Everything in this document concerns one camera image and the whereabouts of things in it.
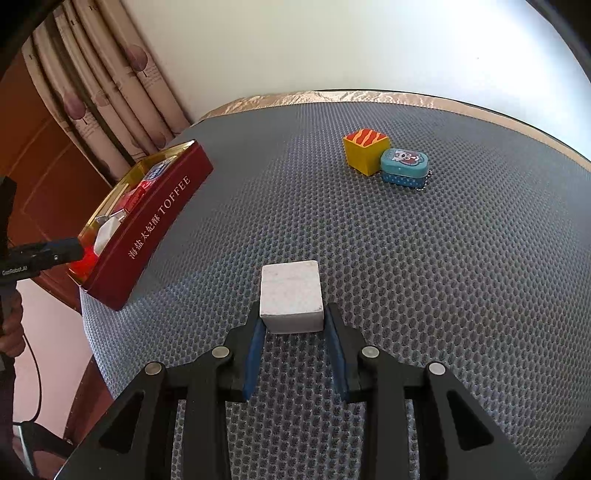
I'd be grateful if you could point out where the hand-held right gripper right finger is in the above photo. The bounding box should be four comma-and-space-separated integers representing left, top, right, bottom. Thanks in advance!
325, 302, 539, 480

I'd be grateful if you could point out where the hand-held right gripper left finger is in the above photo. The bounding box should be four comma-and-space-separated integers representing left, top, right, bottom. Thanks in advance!
65, 302, 265, 480

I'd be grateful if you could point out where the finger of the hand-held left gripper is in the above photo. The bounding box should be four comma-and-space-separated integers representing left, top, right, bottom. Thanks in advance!
34, 237, 86, 271

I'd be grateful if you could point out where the white cube block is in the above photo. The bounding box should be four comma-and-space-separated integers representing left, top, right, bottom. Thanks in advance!
259, 260, 324, 334

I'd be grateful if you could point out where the red rectangular tin box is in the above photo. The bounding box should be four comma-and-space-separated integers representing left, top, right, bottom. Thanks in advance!
67, 141, 214, 312

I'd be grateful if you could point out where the person's left hand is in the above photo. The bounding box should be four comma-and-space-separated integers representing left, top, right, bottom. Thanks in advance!
0, 292, 25, 357

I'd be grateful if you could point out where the brown wooden door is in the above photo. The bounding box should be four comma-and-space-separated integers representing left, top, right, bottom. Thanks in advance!
0, 69, 134, 319

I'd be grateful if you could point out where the beige patterned curtain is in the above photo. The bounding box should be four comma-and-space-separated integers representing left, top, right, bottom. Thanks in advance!
21, 0, 192, 185

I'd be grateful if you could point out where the black stand leg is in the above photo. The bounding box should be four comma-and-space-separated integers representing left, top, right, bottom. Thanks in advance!
14, 421, 75, 472

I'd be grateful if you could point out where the small teal tin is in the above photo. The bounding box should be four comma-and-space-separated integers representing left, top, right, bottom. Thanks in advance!
379, 148, 430, 189

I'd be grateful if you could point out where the yellow block with orange stripes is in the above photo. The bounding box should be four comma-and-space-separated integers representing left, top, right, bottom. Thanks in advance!
342, 130, 390, 176

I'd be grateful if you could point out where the gold satin cloth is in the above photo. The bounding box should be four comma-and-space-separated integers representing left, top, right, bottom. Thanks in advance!
191, 89, 591, 172

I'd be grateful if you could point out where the black cable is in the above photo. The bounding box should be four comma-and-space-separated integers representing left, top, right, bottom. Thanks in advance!
11, 323, 45, 426

